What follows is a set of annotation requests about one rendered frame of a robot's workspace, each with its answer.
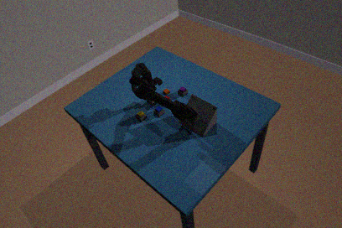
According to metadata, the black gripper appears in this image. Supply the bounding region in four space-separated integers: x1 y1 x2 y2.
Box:
148 77 163 91

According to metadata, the purple button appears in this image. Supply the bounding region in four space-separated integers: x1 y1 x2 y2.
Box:
178 87 188 96

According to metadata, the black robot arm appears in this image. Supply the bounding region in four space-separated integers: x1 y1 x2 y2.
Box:
129 63 198 122

